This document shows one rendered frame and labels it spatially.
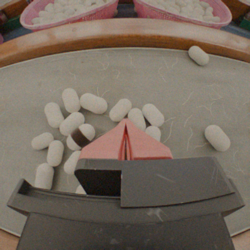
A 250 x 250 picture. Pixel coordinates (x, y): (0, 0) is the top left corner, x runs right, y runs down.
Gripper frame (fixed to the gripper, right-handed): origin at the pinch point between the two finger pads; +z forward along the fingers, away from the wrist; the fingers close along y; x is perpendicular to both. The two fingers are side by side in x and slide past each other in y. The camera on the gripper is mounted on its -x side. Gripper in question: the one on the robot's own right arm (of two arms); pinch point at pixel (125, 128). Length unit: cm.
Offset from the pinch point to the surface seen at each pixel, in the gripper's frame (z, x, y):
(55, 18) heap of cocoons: 23.3, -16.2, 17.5
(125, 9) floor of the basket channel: 37.8, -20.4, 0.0
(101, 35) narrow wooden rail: 10.7, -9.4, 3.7
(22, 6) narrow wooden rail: 37, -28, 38
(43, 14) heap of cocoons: 26.3, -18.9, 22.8
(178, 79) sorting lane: 7.3, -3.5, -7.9
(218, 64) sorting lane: 10.4, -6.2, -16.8
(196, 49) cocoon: 9.5, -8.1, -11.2
